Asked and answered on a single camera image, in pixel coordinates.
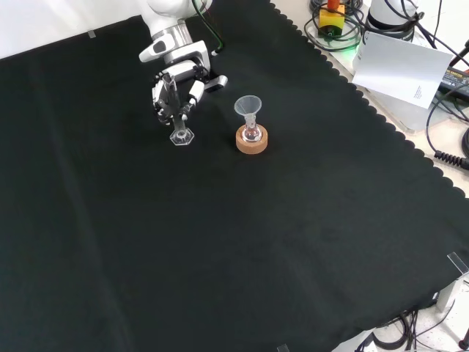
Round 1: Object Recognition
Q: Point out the clear glass graduated cylinder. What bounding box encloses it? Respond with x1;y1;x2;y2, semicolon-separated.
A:
163;72;196;147

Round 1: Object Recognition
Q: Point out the clear cloth clip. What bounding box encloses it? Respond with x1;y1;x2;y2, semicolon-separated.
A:
446;252;469;274

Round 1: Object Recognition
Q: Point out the cork ring stand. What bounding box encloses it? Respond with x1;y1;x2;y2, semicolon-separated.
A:
235;125;270;155

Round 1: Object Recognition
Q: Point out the black coiled cable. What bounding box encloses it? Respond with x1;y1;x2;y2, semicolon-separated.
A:
425;91;469;169

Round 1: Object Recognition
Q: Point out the yellow stop button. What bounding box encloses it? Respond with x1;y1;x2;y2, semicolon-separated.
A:
317;0;347;38

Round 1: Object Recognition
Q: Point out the green cable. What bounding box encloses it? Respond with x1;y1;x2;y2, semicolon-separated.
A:
191;0;225;56

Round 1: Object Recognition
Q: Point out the clear plastic funnel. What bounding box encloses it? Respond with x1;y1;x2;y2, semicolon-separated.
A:
234;95;262;125

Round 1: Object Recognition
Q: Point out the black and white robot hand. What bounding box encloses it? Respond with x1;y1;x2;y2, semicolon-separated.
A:
151;60;207;128

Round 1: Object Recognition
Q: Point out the grey metal bracket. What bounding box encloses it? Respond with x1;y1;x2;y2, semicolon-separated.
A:
435;273;469;313

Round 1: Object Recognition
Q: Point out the white cylinder with black band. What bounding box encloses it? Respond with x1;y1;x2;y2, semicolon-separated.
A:
365;0;417;43

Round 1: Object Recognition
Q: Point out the black cable bundle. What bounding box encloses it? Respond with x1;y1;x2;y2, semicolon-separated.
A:
354;309;469;352

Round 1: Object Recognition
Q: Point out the white paper board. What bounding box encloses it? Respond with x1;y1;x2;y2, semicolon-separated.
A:
351;30;454;110

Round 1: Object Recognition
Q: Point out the round-bottom glass flask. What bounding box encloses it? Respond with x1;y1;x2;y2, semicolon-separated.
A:
241;115;262;144

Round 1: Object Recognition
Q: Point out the black power adapter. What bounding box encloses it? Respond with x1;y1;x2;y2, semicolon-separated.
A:
438;67;469;97

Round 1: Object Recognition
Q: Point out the black bench cloth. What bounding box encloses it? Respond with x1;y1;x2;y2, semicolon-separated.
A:
0;0;469;352

